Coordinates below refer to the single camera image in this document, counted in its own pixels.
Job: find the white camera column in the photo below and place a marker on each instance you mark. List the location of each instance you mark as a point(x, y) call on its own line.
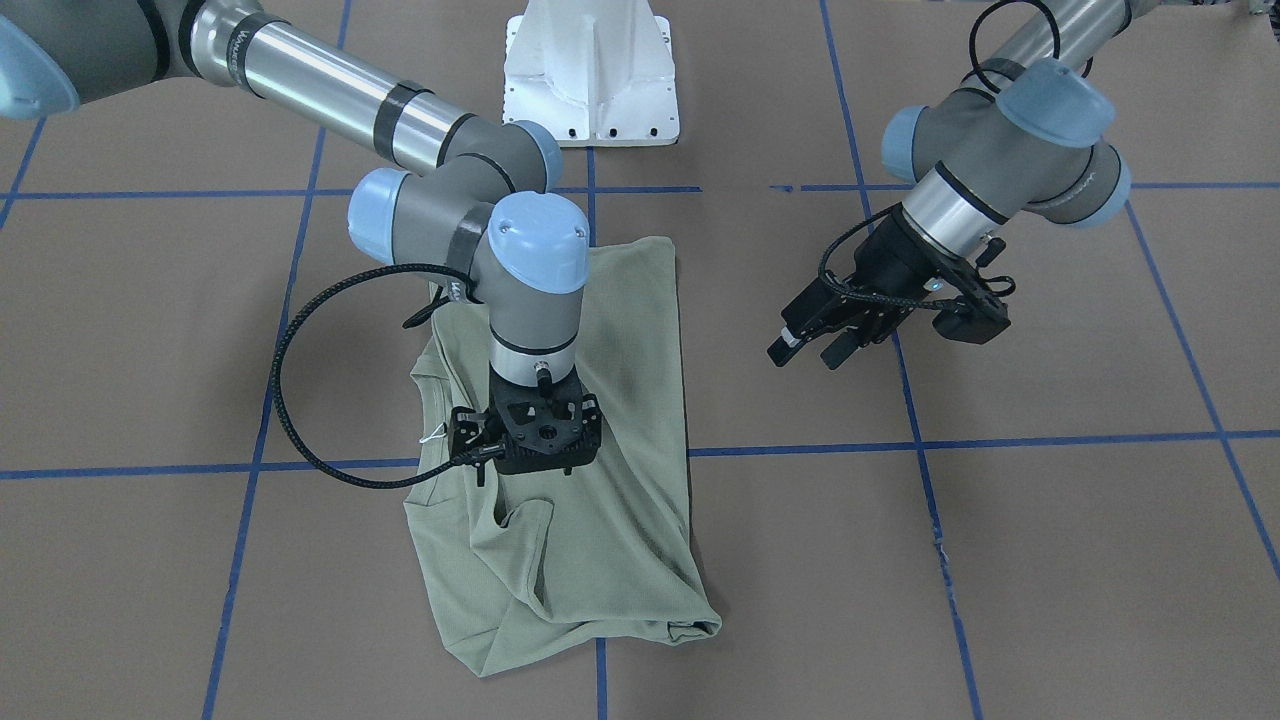
point(593, 73)

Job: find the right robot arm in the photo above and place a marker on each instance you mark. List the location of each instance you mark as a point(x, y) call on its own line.
point(468, 202)

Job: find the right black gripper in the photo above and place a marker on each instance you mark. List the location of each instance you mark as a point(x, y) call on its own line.
point(467, 432)

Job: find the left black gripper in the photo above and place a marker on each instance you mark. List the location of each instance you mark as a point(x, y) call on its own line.
point(893, 262)

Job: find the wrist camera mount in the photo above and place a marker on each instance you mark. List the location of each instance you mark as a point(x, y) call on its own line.
point(474, 437)
point(979, 313)

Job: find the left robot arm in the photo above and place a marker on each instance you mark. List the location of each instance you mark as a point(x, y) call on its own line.
point(1024, 131)

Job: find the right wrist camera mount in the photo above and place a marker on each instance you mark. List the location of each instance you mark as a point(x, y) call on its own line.
point(474, 437)

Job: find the olive green long-sleeve shirt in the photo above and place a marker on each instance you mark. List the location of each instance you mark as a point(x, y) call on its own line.
point(531, 565)

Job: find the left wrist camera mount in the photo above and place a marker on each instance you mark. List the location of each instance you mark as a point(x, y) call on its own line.
point(979, 313)

